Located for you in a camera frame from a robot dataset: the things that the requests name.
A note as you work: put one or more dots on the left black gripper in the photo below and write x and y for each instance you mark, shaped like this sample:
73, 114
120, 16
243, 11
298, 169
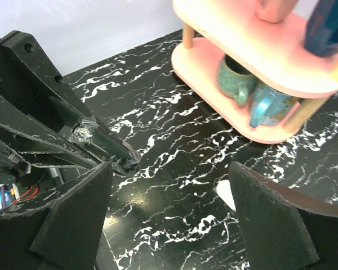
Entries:
38, 111

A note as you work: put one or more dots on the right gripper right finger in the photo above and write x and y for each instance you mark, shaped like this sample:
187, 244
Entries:
282, 228

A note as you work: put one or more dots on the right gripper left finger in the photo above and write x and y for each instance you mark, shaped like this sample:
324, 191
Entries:
59, 229

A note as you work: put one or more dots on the white earbud charging case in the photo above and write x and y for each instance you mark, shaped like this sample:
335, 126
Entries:
224, 192

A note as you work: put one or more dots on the black earbud charging case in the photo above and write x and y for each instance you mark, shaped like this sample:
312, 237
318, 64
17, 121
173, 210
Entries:
100, 142

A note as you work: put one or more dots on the black marbled table mat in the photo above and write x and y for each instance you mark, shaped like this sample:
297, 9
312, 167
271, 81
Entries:
168, 215

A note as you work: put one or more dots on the teal ceramic mug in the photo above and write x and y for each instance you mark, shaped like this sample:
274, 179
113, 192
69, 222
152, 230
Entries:
268, 106

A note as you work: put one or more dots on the green ceramic mug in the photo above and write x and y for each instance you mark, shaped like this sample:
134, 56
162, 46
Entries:
234, 80

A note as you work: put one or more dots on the dark blue mug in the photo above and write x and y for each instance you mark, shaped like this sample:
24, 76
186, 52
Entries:
321, 33

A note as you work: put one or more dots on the pink three-tier shelf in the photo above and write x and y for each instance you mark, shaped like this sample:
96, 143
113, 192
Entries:
272, 52

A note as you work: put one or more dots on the pink mug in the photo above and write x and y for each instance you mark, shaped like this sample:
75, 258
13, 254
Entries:
274, 11

